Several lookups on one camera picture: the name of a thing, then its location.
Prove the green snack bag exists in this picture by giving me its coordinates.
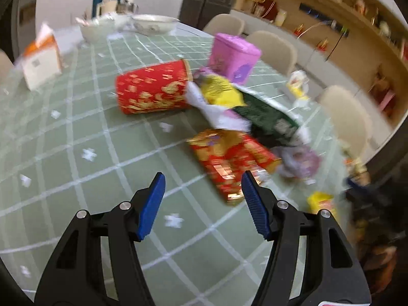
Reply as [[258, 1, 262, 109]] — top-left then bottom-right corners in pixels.
[[233, 89, 311, 148]]

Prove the red gold box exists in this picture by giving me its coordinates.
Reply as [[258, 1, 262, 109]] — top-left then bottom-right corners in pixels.
[[187, 129, 282, 203]]

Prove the red gold paper cup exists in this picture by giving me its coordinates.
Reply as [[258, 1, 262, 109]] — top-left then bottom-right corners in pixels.
[[116, 59, 192, 115]]

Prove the yellow purple snack bag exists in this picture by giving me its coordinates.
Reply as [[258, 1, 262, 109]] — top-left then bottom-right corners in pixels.
[[185, 72, 251, 133]]

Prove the crumpled purple white wrapper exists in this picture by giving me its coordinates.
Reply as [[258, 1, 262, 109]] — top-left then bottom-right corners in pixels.
[[273, 145, 321, 179]]

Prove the green grid tablecloth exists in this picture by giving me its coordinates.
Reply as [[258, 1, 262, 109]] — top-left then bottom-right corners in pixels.
[[0, 31, 349, 306]]

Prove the beige chair near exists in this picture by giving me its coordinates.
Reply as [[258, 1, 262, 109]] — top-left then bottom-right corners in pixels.
[[319, 85, 373, 158]]

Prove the beige chair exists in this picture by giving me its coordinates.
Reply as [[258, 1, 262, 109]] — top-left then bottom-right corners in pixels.
[[246, 30, 297, 77], [203, 14, 245, 36], [319, 85, 373, 158]]

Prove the red flower gift bouquet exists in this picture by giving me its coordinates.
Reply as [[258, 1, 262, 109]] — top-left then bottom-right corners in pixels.
[[368, 67, 396, 118]]

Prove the orange white tissue box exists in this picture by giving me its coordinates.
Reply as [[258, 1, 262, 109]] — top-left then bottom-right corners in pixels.
[[21, 23, 62, 91]]

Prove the beige chair middle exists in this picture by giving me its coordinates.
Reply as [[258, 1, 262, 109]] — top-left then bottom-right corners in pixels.
[[246, 30, 297, 77]]

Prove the red figurine right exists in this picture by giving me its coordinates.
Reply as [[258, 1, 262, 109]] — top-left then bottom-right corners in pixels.
[[316, 38, 328, 52]]

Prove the red figurine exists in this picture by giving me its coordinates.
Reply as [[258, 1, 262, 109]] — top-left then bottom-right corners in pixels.
[[316, 38, 328, 52], [293, 23, 304, 37]]

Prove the pink tin can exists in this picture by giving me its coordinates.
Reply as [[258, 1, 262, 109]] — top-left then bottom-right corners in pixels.
[[208, 33, 261, 85]]

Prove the red figurine left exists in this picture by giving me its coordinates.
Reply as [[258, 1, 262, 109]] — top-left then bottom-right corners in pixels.
[[293, 23, 304, 37]]

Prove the white bowl left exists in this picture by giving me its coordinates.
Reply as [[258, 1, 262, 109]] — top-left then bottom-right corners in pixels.
[[75, 17, 116, 44]]

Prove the black power strip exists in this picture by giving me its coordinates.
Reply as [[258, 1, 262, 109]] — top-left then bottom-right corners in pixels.
[[299, 3, 349, 37]]

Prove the white patterned bowl right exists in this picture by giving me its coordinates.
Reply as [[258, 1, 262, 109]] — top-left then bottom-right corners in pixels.
[[131, 14, 179, 36]]

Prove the beige chair far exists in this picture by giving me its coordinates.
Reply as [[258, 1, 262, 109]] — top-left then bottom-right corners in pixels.
[[203, 14, 245, 36]]

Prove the dark green thermos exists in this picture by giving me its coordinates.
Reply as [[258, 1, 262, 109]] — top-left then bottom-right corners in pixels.
[[91, 0, 103, 18]]

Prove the wooden wall shelf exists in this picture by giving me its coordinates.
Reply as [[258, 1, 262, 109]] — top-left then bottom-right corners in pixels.
[[231, 0, 407, 127]]

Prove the white charging cable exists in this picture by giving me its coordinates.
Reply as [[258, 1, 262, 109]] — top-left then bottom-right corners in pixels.
[[296, 20, 334, 39]]

